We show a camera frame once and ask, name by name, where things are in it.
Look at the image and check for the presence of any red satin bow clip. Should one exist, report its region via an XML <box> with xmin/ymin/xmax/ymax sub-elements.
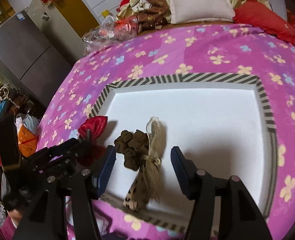
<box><xmin>78</xmin><ymin>116</ymin><xmax>108</xmax><ymax>166</ymax></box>

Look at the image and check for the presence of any brown leopard scrunchie bow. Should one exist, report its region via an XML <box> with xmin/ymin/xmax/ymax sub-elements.
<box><xmin>114</xmin><ymin>116</ymin><xmax>166</xmax><ymax>212</ymax></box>

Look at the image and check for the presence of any orange plastic basket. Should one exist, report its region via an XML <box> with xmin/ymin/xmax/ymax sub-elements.
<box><xmin>18</xmin><ymin>125</ymin><xmax>39</xmax><ymax>157</ymax></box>

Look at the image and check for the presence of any striped white tray box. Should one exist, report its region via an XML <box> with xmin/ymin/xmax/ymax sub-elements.
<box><xmin>90</xmin><ymin>73</ymin><xmax>277</xmax><ymax>232</ymax></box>

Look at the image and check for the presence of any grey refrigerator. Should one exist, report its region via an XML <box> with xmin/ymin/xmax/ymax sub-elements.
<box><xmin>0</xmin><ymin>11</ymin><xmax>72</xmax><ymax>107</ymax></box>

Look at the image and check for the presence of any clear plastic bag pile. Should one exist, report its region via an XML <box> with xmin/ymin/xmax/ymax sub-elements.
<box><xmin>82</xmin><ymin>15</ymin><xmax>139</xmax><ymax>56</ymax></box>

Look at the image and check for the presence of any red santa plush toy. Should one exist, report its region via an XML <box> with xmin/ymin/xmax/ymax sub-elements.
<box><xmin>116</xmin><ymin>0</ymin><xmax>130</xmax><ymax>12</ymax></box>

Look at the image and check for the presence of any brown patterned blanket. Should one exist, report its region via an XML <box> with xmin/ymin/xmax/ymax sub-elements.
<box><xmin>130</xmin><ymin>0</ymin><xmax>171</xmax><ymax>32</ymax></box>

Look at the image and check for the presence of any red ruffled cushion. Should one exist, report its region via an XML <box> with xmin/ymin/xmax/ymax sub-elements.
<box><xmin>233</xmin><ymin>0</ymin><xmax>295</xmax><ymax>46</ymax></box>

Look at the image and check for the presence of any white small pillow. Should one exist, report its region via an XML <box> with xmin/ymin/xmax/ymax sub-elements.
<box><xmin>169</xmin><ymin>0</ymin><xmax>235</xmax><ymax>24</ymax></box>

